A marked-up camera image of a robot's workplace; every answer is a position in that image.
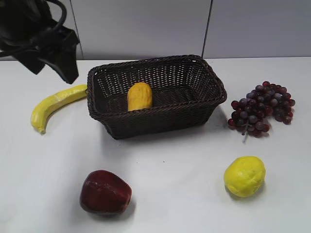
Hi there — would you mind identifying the dark woven plastic basket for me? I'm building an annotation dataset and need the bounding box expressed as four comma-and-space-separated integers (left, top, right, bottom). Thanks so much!
87, 55, 227, 139

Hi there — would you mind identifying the yellow orange mango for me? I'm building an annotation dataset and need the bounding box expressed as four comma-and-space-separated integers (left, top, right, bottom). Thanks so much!
127, 82, 153, 111

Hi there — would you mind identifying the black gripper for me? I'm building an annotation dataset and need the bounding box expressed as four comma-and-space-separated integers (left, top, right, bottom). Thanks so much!
0, 0, 79, 84

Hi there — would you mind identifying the purple red grape bunch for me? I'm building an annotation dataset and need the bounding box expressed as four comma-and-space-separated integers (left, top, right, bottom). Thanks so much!
227, 81, 295, 143

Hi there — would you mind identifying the dark red apple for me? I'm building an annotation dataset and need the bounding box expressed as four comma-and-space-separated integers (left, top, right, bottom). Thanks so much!
80, 170, 132, 216

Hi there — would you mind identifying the yellow lemon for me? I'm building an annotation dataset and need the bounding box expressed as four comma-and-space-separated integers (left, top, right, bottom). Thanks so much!
224, 156, 266, 198

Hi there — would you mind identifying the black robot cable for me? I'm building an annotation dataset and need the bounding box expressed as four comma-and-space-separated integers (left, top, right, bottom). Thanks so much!
0, 0, 68, 58

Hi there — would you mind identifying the yellow banana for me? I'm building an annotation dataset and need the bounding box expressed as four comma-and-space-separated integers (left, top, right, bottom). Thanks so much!
31, 84, 87, 134

